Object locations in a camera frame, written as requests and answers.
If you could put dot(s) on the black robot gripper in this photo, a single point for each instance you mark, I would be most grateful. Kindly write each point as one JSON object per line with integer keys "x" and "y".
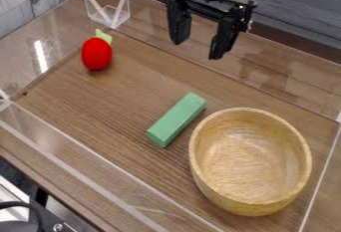
{"x": 235, "y": 11}

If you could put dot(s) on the small green wedge block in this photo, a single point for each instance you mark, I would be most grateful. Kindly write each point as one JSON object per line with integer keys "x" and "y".
{"x": 103, "y": 36}

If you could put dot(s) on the green rectangular block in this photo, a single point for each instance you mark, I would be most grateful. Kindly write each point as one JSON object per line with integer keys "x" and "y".
{"x": 164, "y": 130}

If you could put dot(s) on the light wooden bowl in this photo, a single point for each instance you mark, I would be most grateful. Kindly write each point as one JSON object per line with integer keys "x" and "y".
{"x": 250, "y": 161}

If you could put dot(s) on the red ball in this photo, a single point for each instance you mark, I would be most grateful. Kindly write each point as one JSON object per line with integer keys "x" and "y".
{"x": 96, "y": 54}

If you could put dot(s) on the clear acrylic corner bracket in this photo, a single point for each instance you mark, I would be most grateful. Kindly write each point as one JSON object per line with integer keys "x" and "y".
{"x": 108, "y": 15}

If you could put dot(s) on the clear acrylic tray wall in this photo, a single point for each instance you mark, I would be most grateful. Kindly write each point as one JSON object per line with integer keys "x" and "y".
{"x": 108, "y": 196}

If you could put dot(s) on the black device with cable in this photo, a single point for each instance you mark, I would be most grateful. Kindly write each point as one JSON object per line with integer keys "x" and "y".
{"x": 40, "y": 220}

